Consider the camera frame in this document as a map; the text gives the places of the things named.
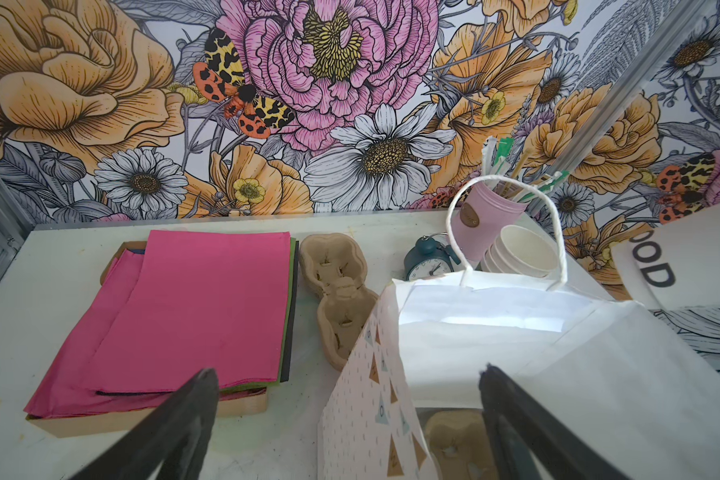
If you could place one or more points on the teal alarm clock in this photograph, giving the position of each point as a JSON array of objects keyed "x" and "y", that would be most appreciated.
[{"x": 428, "y": 258}]

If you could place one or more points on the wrapped straws bundle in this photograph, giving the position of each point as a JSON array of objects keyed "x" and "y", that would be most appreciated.
[{"x": 496, "y": 162}]

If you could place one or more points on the pink straw holder cup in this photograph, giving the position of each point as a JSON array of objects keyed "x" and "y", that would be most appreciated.
[{"x": 477, "y": 223}]

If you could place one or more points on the stack of green paper cups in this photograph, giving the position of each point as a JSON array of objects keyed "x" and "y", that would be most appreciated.
[{"x": 518, "y": 250}]

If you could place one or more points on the white paper coffee cup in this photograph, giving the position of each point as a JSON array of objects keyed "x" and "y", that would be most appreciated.
[{"x": 674, "y": 266}]

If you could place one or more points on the pulp cup carrier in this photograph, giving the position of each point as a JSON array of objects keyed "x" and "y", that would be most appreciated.
[{"x": 460, "y": 446}]

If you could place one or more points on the stack of pulp cup carriers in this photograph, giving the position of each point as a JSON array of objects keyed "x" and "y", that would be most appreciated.
[{"x": 335, "y": 270}]

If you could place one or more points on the cartoon animal gift bag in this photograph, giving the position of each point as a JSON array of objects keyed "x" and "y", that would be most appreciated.
[{"x": 619, "y": 378}]

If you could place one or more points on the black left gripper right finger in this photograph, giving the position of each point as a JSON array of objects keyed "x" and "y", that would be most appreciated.
[{"x": 526, "y": 440}]

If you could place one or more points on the cardboard napkin box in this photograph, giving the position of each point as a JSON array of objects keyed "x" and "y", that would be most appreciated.
[{"x": 144, "y": 414}]

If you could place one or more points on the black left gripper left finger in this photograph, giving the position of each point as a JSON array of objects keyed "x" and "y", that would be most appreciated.
[{"x": 169, "y": 443}]

